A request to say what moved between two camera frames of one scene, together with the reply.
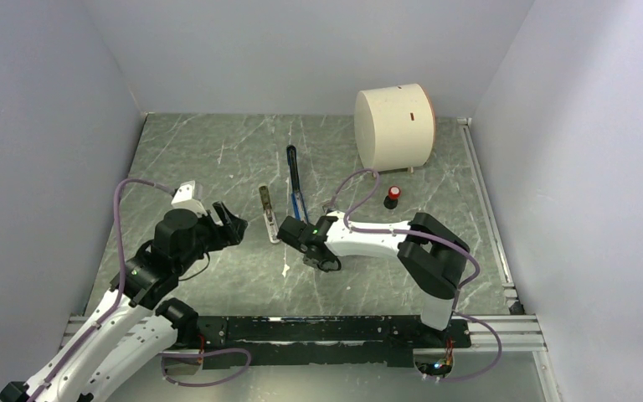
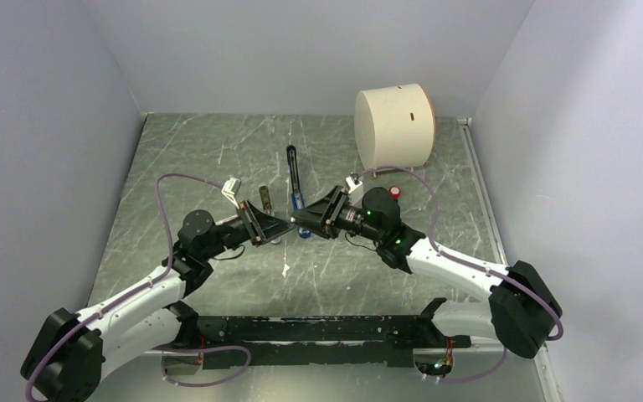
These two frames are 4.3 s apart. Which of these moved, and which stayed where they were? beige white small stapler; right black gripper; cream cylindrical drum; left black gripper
Moved: right black gripper; left black gripper
Stayed: cream cylindrical drum; beige white small stapler
